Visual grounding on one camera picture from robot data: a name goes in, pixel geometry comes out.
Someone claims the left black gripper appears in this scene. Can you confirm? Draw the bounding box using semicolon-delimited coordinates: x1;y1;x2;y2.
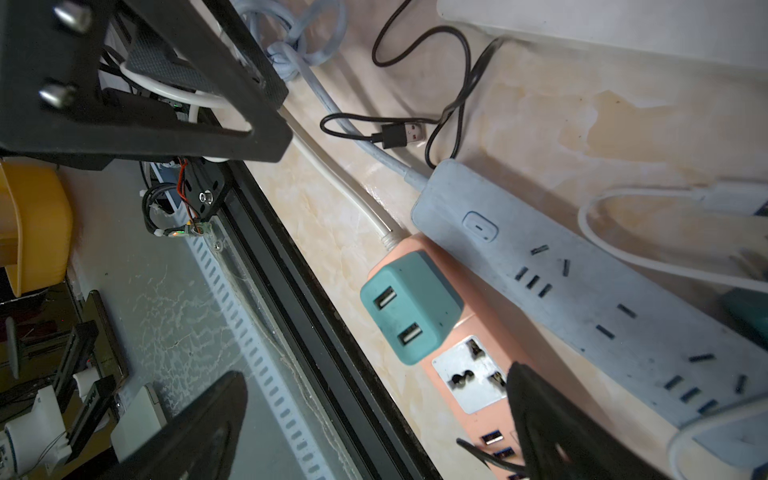
1;1;292;170

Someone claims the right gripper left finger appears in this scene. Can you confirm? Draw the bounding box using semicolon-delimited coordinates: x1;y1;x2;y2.
101;371;248;479

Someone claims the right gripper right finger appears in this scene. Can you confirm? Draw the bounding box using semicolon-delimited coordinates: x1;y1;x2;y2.
506;362;666;479

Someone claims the mint charger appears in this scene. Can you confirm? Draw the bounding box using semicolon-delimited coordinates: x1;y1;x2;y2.
360;251;464;366
720;289;767;349

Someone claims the white laptop centre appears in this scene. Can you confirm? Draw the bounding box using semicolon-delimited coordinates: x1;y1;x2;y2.
437;0;767;72

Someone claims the orange power strip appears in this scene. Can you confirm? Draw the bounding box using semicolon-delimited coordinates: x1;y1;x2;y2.
365;232;613;480

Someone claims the grey power strip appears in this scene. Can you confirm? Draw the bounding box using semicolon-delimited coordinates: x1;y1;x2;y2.
411;160;767;427

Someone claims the white usb cable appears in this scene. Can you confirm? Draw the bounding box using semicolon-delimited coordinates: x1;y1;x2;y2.
577;179;768;480

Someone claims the grey power strip cord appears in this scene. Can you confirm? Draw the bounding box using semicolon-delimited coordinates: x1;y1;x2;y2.
230;0;430;193

